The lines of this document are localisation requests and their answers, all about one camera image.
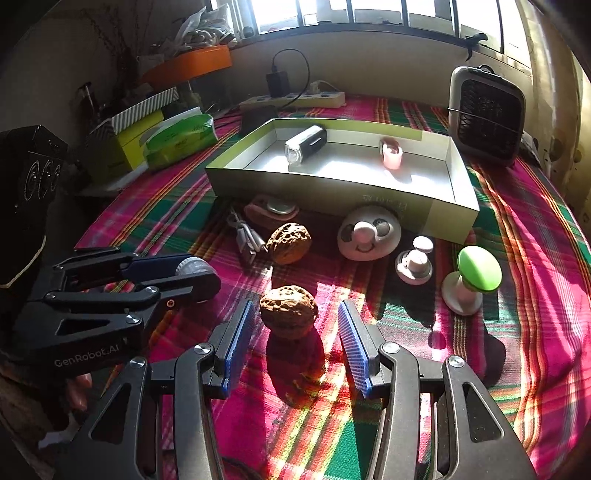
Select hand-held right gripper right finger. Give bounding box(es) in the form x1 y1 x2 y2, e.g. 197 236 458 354
337 299 539 480

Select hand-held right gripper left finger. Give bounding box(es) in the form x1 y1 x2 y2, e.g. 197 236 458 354
54 299 256 480

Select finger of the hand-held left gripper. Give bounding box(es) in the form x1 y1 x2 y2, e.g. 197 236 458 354
52 246 209 288
43 271 223 325

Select brown walnut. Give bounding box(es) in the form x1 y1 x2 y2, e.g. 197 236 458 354
266 223 313 265
259 285 320 331

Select white cable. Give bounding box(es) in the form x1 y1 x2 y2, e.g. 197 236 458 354
226 208 269 266

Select small white knob massager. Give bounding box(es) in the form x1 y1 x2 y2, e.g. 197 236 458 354
394 235 435 284

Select white green lidded cup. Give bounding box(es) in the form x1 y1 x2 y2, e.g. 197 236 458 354
441 246 502 316

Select green and white cardboard box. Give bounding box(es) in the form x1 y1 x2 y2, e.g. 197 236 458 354
204 117 481 244

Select person's left hand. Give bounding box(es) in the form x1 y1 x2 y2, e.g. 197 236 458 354
65 371 94 411

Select white round panda toy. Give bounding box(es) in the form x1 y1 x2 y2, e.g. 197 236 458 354
337 205 402 263

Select yellow-green box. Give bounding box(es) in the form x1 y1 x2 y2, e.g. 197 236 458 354
85 108 164 183

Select green tissue pack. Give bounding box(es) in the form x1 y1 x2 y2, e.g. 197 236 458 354
141 107 215 169

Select striped box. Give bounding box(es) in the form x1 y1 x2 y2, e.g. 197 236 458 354
111 87 180 132

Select plaid tablecloth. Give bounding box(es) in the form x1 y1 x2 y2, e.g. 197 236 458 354
74 92 591 480

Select black phone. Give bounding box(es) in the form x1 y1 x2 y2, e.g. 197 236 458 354
242 107 278 132

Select black and silver bike light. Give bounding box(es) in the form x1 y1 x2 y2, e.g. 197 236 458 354
285 126 328 174

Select orange tray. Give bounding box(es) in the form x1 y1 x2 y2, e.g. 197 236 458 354
139 45 232 88

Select black charger adapter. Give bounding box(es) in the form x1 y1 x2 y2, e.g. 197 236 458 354
266 70 291 99

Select white power strip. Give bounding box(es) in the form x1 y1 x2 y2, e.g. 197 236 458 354
239 80 346 110

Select white plastic bags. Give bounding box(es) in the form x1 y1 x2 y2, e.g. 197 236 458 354
173 6 241 49

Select small grey heater fan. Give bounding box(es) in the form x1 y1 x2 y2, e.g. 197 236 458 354
447 65 527 168

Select cream heart-print curtain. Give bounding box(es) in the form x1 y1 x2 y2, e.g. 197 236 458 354
517 0 587 195

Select window with metal bars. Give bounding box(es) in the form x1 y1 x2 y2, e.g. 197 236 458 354
208 0 532 47

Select black hook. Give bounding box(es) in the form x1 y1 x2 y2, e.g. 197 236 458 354
457 32 489 61

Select black charger cable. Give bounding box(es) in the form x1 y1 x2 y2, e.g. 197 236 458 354
271 48 309 109

